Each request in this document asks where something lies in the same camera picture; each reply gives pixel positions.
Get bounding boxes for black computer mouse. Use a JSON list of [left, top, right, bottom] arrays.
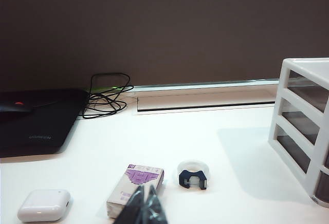
[[0, 100, 33, 117]]

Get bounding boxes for white plastic drawer cabinet frame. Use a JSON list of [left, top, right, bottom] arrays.
[[268, 58, 329, 206]]

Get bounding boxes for desk cable slot cover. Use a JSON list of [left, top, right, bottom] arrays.
[[132, 86, 280, 116]]

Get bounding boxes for thin black mouse cable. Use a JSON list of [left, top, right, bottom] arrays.
[[81, 72, 135, 119]]

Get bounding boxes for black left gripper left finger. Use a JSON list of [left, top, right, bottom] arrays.
[[113, 184, 145, 224]]

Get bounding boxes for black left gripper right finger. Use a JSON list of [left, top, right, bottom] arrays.
[[138, 184, 168, 224]]

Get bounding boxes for brown desk partition panel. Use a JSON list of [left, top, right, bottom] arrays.
[[0, 0, 329, 92]]

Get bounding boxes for purple white tissue pack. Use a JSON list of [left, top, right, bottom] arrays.
[[106, 164, 165, 219]]

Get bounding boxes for black mouse pad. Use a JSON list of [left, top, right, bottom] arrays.
[[0, 88, 89, 158]]

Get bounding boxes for smoky transparent drawer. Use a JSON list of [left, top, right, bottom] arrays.
[[287, 69, 329, 113], [281, 97, 321, 145], [276, 125, 329, 201]]

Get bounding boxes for white earphone case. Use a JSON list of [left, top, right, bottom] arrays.
[[17, 189, 71, 222]]

